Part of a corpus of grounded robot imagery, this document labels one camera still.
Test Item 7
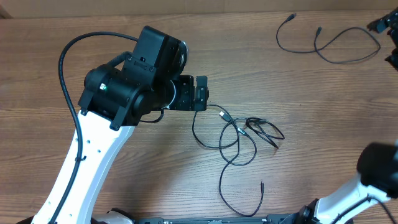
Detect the short looped black cable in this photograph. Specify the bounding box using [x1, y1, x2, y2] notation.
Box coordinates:
[244, 116, 285, 149]

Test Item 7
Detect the separated black usb cable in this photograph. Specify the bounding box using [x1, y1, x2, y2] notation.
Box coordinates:
[275, 12, 382, 65]

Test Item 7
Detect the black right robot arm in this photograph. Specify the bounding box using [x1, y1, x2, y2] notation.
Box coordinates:
[273, 8, 397, 223]

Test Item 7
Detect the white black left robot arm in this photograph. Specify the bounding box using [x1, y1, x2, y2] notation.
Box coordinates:
[26, 26, 209, 224]

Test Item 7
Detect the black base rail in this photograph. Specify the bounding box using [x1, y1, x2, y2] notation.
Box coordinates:
[93, 207, 354, 224]

